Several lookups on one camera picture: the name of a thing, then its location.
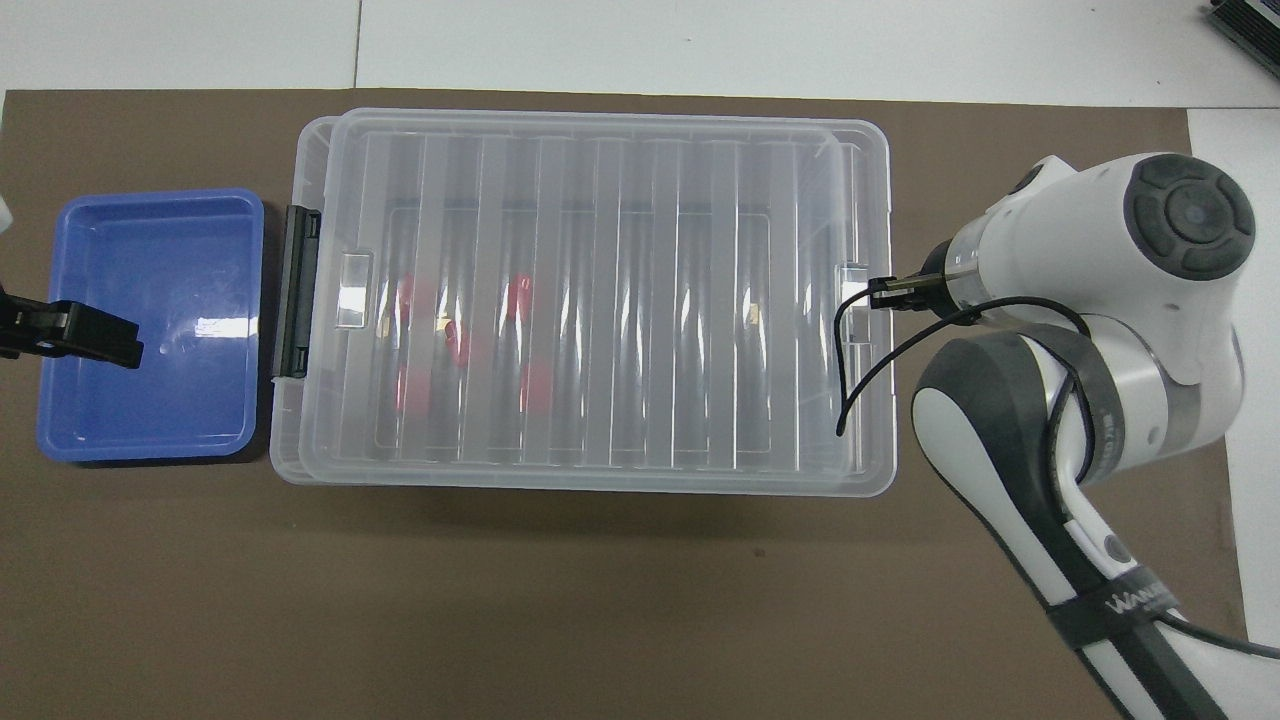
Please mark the clear plastic storage box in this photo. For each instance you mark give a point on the clear plastic storage box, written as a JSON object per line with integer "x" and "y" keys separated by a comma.
{"x": 580, "y": 482}

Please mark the blue plastic tray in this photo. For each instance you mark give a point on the blue plastic tray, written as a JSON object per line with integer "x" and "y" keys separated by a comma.
{"x": 150, "y": 250}

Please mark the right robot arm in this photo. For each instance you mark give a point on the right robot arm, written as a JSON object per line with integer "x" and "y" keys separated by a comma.
{"x": 1100, "y": 260}

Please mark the black ribbed device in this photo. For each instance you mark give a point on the black ribbed device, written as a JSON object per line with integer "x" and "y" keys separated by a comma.
{"x": 1250, "y": 22}

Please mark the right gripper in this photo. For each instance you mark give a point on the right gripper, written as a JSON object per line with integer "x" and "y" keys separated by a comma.
{"x": 936, "y": 272}

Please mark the clear ribbed box lid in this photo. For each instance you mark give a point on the clear ribbed box lid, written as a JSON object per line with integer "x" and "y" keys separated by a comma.
{"x": 600, "y": 200}

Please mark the red block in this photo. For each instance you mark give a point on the red block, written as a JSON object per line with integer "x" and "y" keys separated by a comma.
{"x": 537, "y": 386}
{"x": 458, "y": 340}
{"x": 414, "y": 300}
{"x": 518, "y": 300}
{"x": 413, "y": 390}

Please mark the black box latch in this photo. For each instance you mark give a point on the black box latch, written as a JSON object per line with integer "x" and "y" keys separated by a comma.
{"x": 296, "y": 300}

